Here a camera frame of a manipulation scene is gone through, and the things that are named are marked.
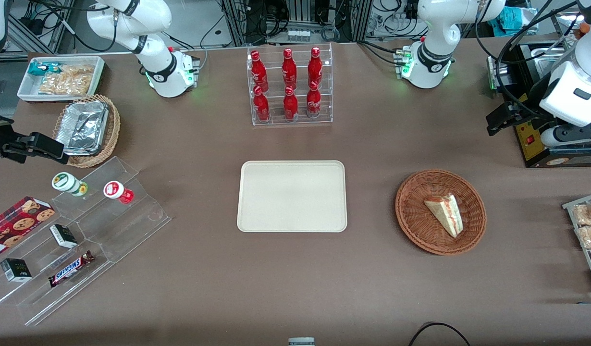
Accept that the light wicker basket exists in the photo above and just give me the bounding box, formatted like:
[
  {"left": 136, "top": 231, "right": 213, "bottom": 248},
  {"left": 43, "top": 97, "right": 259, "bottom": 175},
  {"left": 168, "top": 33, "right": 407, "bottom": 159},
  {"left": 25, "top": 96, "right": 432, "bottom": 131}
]
[{"left": 52, "top": 94, "right": 121, "bottom": 168}]

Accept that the red tartan cookie box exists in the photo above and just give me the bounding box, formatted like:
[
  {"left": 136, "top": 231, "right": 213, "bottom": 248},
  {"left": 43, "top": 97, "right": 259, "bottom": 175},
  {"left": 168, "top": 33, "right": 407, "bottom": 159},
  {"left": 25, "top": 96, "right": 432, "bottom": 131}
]
[{"left": 0, "top": 196, "right": 56, "bottom": 263}]

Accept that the black and yellow machine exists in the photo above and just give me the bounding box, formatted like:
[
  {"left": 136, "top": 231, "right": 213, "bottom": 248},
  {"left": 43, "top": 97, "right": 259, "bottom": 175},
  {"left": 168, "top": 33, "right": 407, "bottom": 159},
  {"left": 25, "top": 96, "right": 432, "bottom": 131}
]
[{"left": 487, "top": 41, "right": 591, "bottom": 169}]

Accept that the green lid yogurt cup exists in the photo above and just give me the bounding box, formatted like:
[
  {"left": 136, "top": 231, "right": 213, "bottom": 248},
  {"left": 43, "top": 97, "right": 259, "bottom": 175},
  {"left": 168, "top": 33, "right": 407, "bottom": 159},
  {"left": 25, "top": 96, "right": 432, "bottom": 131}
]
[{"left": 51, "top": 172, "right": 89, "bottom": 197}]

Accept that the black carton Face print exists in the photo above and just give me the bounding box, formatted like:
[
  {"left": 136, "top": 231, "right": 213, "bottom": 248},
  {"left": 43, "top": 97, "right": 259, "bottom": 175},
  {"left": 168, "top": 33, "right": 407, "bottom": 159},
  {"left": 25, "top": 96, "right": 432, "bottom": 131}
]
[{"left": 0, "top": 258, "right": 32, "bottom": 283}]

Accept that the black carton white label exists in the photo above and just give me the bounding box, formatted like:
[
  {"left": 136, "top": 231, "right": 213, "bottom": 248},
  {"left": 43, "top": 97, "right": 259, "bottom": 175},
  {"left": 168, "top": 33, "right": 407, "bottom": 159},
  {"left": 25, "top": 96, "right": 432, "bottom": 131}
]
[{"left": 49, "top": 223, "right": 79, "bottom": 249}]

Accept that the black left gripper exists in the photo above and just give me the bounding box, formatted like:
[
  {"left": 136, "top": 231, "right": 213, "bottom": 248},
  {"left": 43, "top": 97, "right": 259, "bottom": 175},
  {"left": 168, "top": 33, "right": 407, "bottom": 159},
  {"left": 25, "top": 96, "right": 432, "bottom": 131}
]
[{"left": 486, "top": 95, "right": 549, "bottom": 137}]

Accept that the Snickers chocolate bar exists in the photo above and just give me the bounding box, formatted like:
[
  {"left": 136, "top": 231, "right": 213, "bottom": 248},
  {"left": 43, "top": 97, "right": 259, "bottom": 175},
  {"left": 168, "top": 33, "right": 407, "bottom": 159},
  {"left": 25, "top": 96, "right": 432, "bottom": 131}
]
[{"left": 48, "top": 250, "right": 95, "bottom": 288}]

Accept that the black looped cable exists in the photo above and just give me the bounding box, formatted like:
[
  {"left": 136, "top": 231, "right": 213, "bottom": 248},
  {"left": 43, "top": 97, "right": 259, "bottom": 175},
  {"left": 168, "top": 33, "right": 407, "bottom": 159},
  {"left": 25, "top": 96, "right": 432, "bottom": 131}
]
[{"left": 408, "top": 321, "right": 472, "bottom": 346}]

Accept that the white rectangular plastic bin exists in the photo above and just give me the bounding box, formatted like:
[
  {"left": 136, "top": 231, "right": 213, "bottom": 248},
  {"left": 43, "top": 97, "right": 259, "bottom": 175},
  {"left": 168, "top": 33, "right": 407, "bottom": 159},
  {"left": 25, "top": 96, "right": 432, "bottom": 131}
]
[{"left": 17, "top": 56, "right": 106, "bottom": 103}]

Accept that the beige serving tray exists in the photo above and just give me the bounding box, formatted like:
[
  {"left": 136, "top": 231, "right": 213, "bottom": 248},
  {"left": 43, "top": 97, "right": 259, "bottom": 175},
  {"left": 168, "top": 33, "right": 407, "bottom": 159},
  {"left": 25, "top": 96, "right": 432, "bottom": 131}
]
[{"left": 236, "top": 160, "right": 348, "bottom": 234}]

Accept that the aluminium profile frame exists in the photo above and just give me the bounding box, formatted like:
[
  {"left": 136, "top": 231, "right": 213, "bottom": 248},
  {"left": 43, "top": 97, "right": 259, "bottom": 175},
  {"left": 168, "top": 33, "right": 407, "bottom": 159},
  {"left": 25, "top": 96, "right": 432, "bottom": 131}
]
[{"left": 218, "top": 0, "right": 374, "bottom": 45}]

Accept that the clear bag of crackers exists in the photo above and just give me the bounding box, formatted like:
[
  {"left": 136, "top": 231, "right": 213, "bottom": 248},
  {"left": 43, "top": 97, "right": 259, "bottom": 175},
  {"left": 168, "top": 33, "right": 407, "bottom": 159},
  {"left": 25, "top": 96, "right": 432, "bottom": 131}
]
[{"left": 38, "top": 64, "right": 95, "bottom": 96}]

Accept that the stack of foil trays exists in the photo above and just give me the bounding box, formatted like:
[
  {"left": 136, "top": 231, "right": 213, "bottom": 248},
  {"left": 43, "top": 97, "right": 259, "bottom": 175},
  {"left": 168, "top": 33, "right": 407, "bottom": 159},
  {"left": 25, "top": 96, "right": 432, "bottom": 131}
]
[{"left": 55, "top": 100, "right": 109, "bottom": 156}]

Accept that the clear acrylic step shelf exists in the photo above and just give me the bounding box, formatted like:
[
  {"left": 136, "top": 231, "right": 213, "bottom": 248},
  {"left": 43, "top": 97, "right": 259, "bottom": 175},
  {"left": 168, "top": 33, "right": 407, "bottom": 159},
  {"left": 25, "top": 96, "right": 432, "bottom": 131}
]
[{"left": 0, "top": 156, "right": 172, "bottom": 327}]

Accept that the teal snack packet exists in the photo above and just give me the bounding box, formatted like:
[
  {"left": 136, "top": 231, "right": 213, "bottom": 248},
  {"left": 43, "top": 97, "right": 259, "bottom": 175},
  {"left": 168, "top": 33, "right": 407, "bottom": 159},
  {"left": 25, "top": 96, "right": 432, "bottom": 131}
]
[{"left": 28, "top": 61, "right": 62, "bottom": 76}]

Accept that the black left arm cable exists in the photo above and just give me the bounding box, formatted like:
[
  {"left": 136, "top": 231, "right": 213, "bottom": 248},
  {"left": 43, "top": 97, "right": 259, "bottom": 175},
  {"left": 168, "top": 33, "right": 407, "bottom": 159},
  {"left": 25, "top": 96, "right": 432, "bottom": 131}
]
[{"left": 495, "top": 0, "right": 584, "bottom": 121}]

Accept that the brown wicker basket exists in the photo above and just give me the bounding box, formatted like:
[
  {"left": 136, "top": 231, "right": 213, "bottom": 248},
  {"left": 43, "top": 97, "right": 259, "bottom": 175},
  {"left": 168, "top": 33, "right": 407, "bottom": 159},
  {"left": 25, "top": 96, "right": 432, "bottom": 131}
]
[{"left": 395, "top": 169, "right": 487, "bottom": 256}]

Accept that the red lid yogurt cup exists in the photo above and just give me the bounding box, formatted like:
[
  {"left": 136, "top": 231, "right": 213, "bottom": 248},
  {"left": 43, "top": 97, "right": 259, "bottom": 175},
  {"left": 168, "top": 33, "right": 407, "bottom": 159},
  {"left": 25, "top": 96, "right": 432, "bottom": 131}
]
[{"left": 103, "top": 180, "right": 135, "bottom": 204}]

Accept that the red cola bottle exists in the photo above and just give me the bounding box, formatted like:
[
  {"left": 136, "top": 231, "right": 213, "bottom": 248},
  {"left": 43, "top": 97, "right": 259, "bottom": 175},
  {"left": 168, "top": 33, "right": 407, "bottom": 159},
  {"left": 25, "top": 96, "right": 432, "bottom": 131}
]
[
  {"left": 250, "top": 50, "right": 269, "bottom": 93},
  {"left": 283, "top": 86, "right": 299, "bottom": 121},
  {"left": 306, "top": 81, "right": 322, "bottom": 119},
  {"left": 308, "top": 46, "right": 323, "bottom": 88},
  {"left": 253, "top": 86, "right": 271, "bottom": 122},
  {"left": 282, "top": 48, "right": 298, "bottom": 90}
]

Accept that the wrapped triangle sandwich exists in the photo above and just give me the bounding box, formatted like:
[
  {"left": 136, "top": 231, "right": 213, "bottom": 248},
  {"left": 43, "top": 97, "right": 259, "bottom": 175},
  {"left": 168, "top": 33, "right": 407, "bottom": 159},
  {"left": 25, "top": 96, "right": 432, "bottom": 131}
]
[{"left": 423, "top": 193, "right": 464, "bottom": 239}]

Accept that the clear acrylic bottle rack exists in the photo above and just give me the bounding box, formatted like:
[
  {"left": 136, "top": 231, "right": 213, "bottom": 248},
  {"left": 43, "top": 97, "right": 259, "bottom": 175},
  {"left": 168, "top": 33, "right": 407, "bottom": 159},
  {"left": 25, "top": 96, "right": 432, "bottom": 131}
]
[{"left": 246, "top": 43, "right": 334, "bottom": 127}]

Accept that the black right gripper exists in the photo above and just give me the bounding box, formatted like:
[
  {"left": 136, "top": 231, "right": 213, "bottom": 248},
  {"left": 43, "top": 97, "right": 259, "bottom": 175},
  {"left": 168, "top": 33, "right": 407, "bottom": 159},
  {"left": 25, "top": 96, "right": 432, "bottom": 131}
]
[{"left": 0, "top": 111, "right": 70, "bottom": 165}]

